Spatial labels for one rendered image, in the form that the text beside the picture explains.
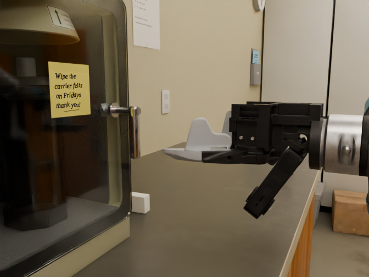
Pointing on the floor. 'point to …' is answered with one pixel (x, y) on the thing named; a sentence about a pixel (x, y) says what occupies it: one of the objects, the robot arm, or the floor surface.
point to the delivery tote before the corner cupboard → (318, 200)
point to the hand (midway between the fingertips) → (186, 146)
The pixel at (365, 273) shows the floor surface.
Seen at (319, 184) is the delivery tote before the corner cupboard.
